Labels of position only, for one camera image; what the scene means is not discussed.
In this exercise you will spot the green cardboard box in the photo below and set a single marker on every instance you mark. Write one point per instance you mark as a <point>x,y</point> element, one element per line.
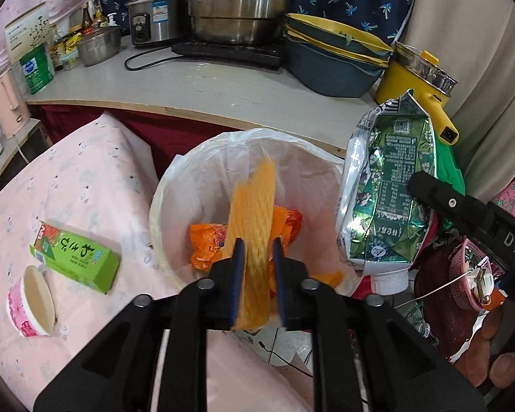
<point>81,261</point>

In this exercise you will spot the orange plastic bag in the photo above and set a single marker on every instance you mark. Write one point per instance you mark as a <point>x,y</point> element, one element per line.
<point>206,244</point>

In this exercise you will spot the steel steamer insert yellow knob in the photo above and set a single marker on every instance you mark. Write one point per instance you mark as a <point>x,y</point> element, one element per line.
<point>416,66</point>

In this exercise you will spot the pink paper cup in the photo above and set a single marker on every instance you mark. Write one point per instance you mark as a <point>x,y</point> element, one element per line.
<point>19,313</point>

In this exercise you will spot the green label bottle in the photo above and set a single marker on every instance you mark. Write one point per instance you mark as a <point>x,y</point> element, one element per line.
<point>36,71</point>

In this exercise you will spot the white box with plant print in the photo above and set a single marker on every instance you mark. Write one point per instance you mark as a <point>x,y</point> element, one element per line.
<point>25,34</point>

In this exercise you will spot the white pump bottle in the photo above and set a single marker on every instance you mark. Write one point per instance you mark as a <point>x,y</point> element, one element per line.
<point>111,20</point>

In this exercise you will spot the red cloth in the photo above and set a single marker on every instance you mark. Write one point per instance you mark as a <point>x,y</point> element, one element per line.
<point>111,120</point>

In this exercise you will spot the brown sauce bottle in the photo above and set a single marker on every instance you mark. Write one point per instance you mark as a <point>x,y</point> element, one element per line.
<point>86,17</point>

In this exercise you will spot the steel rice cooker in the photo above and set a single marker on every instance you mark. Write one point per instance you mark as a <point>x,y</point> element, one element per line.
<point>163,13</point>

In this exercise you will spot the pink electric kettle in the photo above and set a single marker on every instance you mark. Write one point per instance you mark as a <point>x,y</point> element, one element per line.
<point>6,103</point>

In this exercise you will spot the yellow label jar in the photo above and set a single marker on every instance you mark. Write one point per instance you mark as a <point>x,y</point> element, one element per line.
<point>68,49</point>

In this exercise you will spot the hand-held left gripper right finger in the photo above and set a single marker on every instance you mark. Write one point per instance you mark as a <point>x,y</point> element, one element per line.
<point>280,279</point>

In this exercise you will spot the pink floral sheet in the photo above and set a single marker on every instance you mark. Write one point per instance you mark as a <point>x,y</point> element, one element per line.
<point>90,180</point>

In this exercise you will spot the blue basin with yellow rim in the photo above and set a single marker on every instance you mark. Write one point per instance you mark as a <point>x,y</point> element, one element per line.
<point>326,77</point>
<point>317,23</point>
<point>369,56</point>

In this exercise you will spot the trash bin with white liner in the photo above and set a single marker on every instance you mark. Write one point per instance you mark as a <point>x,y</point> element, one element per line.
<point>189,180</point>

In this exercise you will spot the orange foam fruit net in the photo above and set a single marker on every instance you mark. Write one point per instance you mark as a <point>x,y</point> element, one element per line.
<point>253,223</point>

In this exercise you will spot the green plastic bag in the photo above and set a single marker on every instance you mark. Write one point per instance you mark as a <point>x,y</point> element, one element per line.
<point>448,167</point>

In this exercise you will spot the large steel steamer pot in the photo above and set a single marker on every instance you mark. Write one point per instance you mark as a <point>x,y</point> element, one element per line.
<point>236,13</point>

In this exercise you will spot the pink plastic basket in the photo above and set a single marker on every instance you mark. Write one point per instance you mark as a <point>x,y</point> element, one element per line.
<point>461,274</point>

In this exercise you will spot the small steel pot with lid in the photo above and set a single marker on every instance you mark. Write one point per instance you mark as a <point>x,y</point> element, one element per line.
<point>98,47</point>

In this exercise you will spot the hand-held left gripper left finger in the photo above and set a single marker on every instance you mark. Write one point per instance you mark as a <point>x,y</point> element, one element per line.
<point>238,274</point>

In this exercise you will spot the black induction cooktop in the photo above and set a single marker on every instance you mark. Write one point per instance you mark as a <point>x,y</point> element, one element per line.
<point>227,51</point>

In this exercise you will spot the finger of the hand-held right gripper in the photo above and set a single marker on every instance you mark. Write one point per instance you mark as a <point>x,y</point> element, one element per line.
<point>437,193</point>

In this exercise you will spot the green silver refill pouch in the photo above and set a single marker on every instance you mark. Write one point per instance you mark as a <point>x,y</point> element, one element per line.
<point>382,189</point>

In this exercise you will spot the beige curtain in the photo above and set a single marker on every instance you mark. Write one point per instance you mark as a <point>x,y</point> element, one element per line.
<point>476,73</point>

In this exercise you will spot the green vegetable leaf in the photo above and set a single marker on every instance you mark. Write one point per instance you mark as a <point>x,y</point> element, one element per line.
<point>347,38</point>

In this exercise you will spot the yellow electric pot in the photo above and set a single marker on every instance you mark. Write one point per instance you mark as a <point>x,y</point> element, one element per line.
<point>395,86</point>

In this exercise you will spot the person's right hand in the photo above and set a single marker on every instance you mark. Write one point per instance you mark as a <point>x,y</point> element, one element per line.
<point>510,369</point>

